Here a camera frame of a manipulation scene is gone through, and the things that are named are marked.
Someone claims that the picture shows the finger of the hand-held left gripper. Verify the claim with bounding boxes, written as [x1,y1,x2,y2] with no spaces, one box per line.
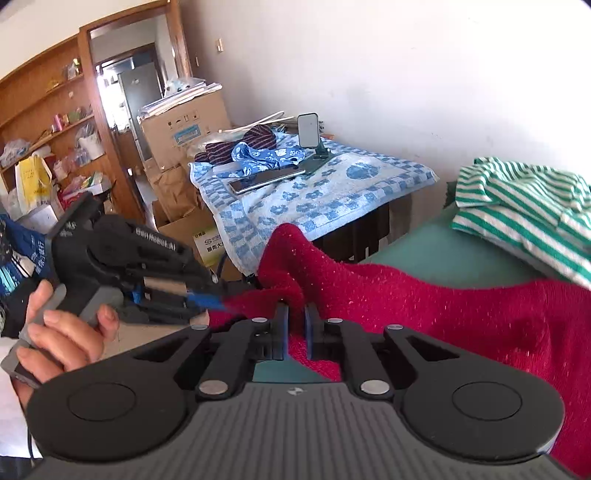
[182,276,243,312]

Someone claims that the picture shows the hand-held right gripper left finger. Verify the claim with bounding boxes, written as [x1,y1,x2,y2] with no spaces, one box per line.
[131,300,291,401]

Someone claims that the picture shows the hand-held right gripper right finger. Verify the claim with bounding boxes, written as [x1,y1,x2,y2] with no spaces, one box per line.
[304,302,462,402]

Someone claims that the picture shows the dark red knit sweater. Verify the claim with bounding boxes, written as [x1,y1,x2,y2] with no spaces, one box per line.
[208,223,591,476]

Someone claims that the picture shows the person's left hand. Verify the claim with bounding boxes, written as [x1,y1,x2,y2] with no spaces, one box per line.
[15,281,122,382]

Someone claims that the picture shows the labelled cardboard box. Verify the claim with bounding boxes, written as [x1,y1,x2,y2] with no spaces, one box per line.
[157,210,246,283]

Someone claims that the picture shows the blue printed bag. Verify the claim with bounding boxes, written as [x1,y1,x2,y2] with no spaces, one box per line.
[0,215,38,301]

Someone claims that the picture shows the yellow bag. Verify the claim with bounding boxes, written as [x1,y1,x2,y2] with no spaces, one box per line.
[14,154,54,209]

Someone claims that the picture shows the dark wooden side table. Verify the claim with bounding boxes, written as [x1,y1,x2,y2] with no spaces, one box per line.
[314,191,413,264]

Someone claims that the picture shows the large cardboard box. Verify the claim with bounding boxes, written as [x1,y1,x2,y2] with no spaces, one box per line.
[139,90,232,172]

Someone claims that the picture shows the flat lying smartphone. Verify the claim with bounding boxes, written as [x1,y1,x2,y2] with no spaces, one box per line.
[229,167,306,195]

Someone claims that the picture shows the blue floral towel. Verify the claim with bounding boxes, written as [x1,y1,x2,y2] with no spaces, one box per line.
[188,134,439,278]

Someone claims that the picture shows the dark striped cloth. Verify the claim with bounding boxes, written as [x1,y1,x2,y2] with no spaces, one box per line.
[194,124,278,166]

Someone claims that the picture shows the green table cloth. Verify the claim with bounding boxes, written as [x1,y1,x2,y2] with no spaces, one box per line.
[252,203,573,385]

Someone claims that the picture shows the blue patterned cloth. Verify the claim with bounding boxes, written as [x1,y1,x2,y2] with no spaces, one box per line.
[230,141,306,171]

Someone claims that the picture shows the grey metal cabinet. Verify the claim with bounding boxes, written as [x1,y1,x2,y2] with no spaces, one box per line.
[115,58,163,131]

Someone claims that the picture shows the stack of papers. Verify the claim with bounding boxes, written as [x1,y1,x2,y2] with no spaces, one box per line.
[139,78,223,117]

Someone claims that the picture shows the wooden shelf unit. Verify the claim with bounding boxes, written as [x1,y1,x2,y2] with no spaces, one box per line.
[0,28,118,222]

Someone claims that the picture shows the green phone stand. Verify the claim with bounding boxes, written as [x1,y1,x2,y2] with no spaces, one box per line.
[300,138,334,174]

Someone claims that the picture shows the white sticks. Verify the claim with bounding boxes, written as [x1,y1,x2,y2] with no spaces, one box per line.
[222,110,325,136]

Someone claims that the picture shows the phone on stand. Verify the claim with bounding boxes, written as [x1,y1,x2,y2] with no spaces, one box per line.
[297,113,321,148]

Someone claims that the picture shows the green white striped shirt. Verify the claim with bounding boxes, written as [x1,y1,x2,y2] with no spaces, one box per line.
[451,157,591,291]

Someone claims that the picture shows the wooden door frame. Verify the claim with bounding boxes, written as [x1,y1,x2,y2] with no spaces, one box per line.
[78,0,195,223]

